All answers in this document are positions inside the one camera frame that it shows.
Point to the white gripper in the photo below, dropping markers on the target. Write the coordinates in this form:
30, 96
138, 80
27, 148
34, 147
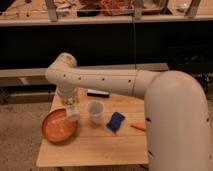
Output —
66, 91

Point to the clear plastic bottle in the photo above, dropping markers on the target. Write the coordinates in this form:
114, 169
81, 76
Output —
71, 107

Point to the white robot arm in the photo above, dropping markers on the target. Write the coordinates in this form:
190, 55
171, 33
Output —
175, 105

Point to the orange ceramic bowl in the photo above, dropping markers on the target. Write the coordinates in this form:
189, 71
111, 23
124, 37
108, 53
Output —
56, 127

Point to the black marker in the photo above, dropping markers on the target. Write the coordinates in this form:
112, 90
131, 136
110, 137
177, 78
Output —
96, 93

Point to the translucent plastic cup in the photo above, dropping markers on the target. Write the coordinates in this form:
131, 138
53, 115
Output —
95, 110

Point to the blue sponge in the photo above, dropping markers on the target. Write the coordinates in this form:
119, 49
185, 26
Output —
115, 122

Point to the wooden table board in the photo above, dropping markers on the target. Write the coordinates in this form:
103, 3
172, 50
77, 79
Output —
96, 145

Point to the orange carrot piece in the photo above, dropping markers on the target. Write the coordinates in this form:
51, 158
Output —
139, 126

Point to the long background shelf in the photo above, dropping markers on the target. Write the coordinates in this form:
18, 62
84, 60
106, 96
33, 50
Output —
77, 12

